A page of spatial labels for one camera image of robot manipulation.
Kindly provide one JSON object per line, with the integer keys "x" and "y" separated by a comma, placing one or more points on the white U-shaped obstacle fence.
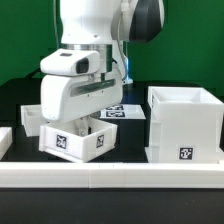
{"x": 111, "y": 175}

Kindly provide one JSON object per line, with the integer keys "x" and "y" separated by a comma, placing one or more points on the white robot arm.
{"x": 102, "y": 25}

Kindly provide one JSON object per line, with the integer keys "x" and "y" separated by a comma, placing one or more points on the marker tag sheet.
{"x": 123, "y": 111}

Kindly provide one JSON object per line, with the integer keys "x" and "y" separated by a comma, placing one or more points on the white drawer cabinet box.
{"x": 185, "y": 125}

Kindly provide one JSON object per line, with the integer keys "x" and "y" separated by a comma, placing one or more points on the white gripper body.
{"x": 68, "y": 98}

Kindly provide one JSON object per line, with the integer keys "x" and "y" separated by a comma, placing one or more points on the white drawer tray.
{"x": 31, "y": 119}
{"x": 63, "y": 140}

